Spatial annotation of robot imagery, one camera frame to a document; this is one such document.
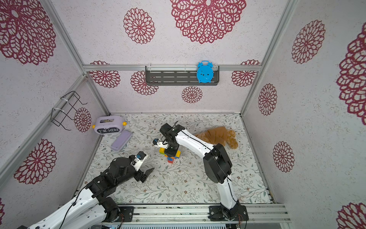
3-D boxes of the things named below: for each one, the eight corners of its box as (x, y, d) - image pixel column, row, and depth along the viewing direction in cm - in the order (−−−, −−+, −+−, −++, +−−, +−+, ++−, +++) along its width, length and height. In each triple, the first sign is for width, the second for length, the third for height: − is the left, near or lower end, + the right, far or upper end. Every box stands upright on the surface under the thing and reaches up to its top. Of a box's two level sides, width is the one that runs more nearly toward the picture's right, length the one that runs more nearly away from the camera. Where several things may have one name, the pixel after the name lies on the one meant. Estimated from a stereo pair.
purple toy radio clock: (96, 137, 108) (90, 129, 101) (100, 125, 116) (94, 116, 108) (125, 133, 110) (121, 125, 103) (126, 122, 118) (123, 113, 110)
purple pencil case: (111, 150, 101) (109, 147, 98) (123, 132, 111) (121, 129, 108) (122, 153, 99) (120, 150, 96) (132, 134, 109) (131, 131, 106)
